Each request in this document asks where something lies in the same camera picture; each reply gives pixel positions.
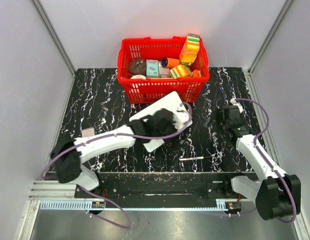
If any small white whiteboard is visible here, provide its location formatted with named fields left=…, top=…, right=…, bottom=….
left=129, top=91, right=192, bottom=153

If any white whiteboard marker pen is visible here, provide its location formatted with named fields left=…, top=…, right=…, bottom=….
left=179, top=156, right=212, bottom=162

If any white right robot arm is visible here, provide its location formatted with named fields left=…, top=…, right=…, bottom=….
left=219, top=105, right=301, bottom=221

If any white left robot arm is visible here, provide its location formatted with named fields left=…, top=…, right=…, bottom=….
left=51, top=108, right=180, bottom=198

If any red plastic shopping basket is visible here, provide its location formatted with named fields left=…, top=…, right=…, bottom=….
left=117, top=36, right=210, bottom=104

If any pink white small box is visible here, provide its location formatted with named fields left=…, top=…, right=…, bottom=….
left=158, top=61, right=171, bottom=78

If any white round lid container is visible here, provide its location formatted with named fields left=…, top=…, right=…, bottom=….
left=131, top=74, right=146, bottom=80

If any yellow green sponge pack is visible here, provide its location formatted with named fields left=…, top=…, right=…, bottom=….
left=170, top=64, right=191, bottom=79

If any teal white small box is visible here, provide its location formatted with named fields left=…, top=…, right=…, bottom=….
left=146, top=59, right=159, bottom=78

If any orange snack packet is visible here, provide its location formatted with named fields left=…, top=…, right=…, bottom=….
left=189, top=69, right=201, bottom=78

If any orange blue cylindrical can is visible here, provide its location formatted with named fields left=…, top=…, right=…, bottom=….
left=161, top=57, right=180, bottom=69

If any brown round bread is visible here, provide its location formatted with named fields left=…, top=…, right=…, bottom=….
left=128, top=58, right=147, bottom=76

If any small pink label card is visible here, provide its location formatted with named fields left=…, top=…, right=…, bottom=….
left=82, top=127, right=95, bottom=138

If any orange green sponge box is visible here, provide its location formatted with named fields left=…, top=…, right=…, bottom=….
left=179, top=33, right=200, bottom=67

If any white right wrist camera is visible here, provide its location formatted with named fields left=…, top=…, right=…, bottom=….
left=230, top=98, right=243, bottom=113

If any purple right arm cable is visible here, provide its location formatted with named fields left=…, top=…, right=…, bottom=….
left=229, top=97, right=297, bottom=224

